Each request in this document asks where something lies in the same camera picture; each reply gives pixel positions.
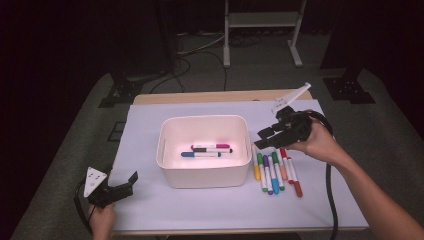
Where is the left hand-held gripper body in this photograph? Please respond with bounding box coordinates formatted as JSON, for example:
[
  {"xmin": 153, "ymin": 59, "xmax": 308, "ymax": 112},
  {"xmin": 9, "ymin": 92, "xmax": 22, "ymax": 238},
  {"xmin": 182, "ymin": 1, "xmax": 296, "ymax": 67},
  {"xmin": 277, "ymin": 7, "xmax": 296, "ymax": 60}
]
[{"xmin": 82, "ymin": 166, "xmax": 135, "ymax": 210}]

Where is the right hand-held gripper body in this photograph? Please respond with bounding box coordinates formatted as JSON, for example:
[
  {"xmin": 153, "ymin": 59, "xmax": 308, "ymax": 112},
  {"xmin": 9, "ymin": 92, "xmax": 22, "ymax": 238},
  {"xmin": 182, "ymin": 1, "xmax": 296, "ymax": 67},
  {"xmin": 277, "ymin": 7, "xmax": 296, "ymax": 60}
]
[{"xmin": 271, "ymin": 82, "xmax": 313, "ymax": 148}]

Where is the purple marker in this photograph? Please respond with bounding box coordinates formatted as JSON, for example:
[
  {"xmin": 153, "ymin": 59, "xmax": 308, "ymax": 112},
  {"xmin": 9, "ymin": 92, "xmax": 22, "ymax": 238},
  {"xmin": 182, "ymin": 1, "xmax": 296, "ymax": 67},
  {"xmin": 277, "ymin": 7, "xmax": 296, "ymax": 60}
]
[{"xmin": 262, "ymin": 154, "xmax": 275, "ymax": 196}]

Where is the dark green marker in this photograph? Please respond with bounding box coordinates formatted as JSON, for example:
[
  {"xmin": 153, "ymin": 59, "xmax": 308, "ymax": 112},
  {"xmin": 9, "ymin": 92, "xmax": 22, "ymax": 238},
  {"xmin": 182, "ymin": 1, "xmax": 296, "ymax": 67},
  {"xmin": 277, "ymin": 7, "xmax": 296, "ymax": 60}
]
[{"xmin": 271, "ymin": 151, "xmax": 287, "ymax": 192}]

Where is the yellow marker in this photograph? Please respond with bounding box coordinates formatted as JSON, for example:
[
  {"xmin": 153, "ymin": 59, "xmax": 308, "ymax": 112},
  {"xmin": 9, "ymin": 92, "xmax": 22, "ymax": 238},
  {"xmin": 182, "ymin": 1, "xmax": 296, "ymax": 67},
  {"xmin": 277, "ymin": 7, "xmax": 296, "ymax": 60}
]
[{"xmin": 252, "ymin": 146, "xmax": 262, "ymax": 182}]

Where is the pink marker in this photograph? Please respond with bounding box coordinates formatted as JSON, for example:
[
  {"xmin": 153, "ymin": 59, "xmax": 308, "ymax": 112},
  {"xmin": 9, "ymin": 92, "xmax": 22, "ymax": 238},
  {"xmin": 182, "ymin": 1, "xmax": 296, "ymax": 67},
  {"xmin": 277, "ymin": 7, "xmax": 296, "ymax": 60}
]
[{"xmin": 191, "ymin": 143, "xmax": 231, "ymax": 150}]

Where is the dark red marker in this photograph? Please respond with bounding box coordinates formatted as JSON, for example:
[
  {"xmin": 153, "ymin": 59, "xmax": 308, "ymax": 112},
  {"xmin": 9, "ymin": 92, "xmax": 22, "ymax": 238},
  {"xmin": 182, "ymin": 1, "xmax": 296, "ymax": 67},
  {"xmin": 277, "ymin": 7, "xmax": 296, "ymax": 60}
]
[{"xmin": 286, "ymin": 157, "xmax": 304, "ymax": 198}]

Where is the black marker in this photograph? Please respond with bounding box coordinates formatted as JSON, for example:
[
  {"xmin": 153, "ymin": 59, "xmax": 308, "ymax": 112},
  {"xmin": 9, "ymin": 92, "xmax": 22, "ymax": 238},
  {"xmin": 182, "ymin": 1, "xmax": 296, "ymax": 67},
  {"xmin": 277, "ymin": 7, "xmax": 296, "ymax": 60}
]
[{"xmin": 192, "ymin": 147, "xmax": 234, "ymax": 155}]

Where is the white storage box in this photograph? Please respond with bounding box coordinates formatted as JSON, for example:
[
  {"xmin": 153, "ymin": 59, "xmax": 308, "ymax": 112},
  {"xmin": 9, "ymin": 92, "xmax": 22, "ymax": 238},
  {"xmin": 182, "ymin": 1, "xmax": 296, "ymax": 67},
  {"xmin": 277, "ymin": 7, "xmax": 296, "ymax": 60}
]
[{"xmin": 155, "ymin": 114, "xmax": 253, "ymax": 190}]

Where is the person's left hand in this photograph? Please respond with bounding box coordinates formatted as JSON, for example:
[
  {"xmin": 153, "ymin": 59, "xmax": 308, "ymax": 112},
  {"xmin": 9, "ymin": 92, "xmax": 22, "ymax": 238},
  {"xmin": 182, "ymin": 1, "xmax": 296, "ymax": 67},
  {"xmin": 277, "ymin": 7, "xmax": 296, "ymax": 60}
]
[{"xmin": 87, "ymin": 202, "xmax": 117, "ymax": 240}]

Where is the person's right hand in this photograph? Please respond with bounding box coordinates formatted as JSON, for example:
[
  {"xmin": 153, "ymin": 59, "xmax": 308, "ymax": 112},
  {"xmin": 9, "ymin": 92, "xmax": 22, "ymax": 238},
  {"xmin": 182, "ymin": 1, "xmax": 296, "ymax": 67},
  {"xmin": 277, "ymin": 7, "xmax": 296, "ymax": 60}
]
[{"xmin": 286, "ymin": 110, "xmax": 351, "ymax": 168}]

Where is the black stand base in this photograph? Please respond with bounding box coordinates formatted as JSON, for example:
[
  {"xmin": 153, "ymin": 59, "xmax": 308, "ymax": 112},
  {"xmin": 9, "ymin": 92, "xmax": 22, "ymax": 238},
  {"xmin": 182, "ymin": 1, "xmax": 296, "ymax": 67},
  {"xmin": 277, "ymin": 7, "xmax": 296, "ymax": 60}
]
[
  {"xmin": 322, "ymin": 66, "xmax": 377, "ymax": 105},
  {"xmin": 98, "ymin": 68, "xmax": 145, "ymax": 109}
]

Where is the white table mat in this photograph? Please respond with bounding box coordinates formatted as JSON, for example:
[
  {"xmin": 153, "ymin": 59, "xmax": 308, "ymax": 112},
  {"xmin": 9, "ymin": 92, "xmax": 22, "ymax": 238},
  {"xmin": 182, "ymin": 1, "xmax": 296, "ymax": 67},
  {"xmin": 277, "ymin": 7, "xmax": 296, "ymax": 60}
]
[{"xmin": 107, "ymin": 99, "xmax": 369, "ymax": 232}]

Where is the white metal stand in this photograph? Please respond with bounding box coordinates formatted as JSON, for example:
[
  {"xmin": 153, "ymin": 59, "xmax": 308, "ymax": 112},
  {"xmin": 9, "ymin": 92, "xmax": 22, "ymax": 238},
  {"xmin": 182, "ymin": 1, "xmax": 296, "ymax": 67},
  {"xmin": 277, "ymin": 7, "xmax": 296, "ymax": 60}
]
[{"xmin": 222, "ymin": 0, "xmax": 308, "ymax": 70}]

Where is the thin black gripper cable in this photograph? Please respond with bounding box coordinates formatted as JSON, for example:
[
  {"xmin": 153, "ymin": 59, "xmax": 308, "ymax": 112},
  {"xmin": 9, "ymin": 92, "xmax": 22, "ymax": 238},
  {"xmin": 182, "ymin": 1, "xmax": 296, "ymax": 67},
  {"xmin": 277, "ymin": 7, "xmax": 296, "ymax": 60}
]
[{"xmin": 73, "ymin": 181, "xmax": 95, "ymax": 234}]

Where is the black floor cable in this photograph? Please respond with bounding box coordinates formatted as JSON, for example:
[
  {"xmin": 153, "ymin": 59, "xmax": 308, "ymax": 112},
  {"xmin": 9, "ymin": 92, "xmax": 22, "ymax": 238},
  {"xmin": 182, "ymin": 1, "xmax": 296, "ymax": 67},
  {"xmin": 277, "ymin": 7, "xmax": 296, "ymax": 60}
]
[
  {"xmin": 196, "ymin": 50, "xmax": 230, "ymax": 92},
  {"xmin": 148, "ymin": 56, "xmax": 193, "ymax": 95}
]

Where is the thick black gripper cable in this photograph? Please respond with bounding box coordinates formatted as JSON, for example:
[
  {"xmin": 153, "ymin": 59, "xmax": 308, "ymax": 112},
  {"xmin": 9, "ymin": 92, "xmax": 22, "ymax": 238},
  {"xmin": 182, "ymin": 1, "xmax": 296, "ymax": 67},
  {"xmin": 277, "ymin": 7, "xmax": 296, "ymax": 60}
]
[{"xmin": 305, "ymin": 109, "xmax": 340, "ymax": 240}]

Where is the dark floor cable bundle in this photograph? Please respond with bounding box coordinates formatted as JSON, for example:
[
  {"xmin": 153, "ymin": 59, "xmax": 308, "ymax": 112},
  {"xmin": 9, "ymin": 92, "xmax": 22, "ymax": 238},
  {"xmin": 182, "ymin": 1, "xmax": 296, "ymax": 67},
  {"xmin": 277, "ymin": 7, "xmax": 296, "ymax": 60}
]
[{"xmin": 229, "ymin": 32, "xmax": 265, "ymax": 48}]

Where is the grey floor cable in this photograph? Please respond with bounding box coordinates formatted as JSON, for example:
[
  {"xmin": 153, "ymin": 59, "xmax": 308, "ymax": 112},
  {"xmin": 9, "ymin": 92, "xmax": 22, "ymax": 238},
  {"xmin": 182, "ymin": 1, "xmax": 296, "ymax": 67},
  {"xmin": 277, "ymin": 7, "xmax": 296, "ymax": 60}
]
[{"xmin": 176, "ymin": 32, "xmax": 228, "ymax": 56}]

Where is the black vertical post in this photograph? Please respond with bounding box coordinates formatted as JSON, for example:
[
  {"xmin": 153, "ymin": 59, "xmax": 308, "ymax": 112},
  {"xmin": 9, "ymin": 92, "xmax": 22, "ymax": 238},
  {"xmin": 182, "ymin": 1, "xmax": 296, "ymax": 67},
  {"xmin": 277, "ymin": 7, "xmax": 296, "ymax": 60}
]
[{"xmin": 156, "ymin": 0, "xmax": 178, "ymax": 74}]

